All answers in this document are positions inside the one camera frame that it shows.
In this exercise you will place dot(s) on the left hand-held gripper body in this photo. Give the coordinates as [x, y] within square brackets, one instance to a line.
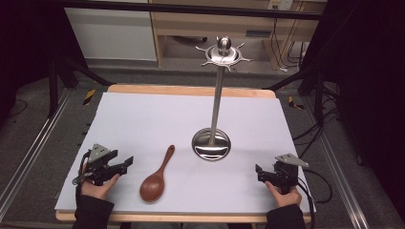
[97, 152]

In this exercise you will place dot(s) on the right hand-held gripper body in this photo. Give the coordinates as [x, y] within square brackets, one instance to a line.
[288, 173]

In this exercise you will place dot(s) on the white cabinet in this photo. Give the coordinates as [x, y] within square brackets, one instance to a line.
[111, 35]

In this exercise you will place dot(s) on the black horizontal frame bar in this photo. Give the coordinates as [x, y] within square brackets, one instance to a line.
[191, 9]

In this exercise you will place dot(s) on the black metal stand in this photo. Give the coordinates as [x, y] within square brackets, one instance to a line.
[59, 76]
[313, 82]

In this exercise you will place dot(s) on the person's left hand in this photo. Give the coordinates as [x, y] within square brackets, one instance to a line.
[97, 190]

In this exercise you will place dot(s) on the yellow black floor tape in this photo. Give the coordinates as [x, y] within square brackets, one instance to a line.
[295, 103]
[89, 97]

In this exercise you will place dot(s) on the brown wooden spoon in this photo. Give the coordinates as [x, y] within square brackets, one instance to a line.
[154, 187]

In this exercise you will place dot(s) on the wooden desk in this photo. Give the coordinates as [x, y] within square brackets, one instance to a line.
[191, 24]

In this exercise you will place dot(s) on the white table mat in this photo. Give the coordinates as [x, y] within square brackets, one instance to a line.
[159, 120]

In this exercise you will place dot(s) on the white power outlet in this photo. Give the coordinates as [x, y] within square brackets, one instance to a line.
[280, 4]

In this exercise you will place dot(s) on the person's right hand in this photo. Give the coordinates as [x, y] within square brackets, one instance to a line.
[286, 198]

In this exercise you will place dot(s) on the wooden table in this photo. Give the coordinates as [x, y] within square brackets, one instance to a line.
[191, 90]

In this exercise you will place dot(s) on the black curtain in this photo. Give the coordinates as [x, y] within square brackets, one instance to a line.
[369, 79]
[25, 47]

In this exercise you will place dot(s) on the steel utensil rack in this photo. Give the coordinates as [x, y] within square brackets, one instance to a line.
[211, 146]

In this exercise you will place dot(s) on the aluminium floor rail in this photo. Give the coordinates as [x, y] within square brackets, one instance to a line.
[35, 149]
[340, 175]

